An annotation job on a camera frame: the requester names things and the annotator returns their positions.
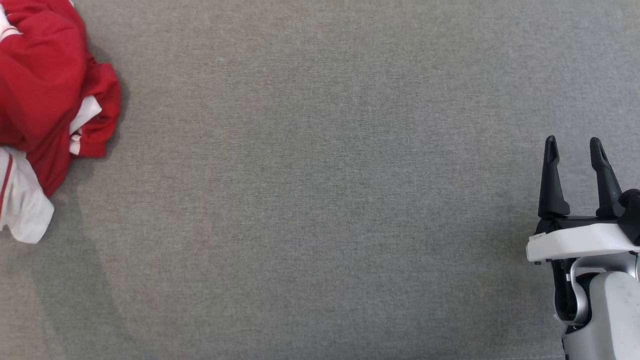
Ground red shorts with white trim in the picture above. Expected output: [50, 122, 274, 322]
[0, 0, 122, 198]

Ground red white basketball jersey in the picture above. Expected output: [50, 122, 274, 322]
[0, 146, 55, 244]

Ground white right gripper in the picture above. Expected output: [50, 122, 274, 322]
[526, 135, 640, 263]

